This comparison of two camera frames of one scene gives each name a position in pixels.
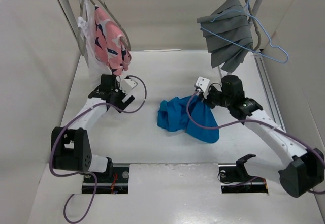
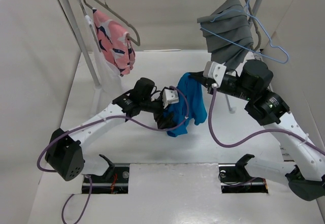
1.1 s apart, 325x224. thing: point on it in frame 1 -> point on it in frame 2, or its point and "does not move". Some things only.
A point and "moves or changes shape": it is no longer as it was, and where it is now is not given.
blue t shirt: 172,116 moves or changes shape
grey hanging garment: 227,32 does not move
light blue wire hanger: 283,50 does not move
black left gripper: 125,102 -> 163,122
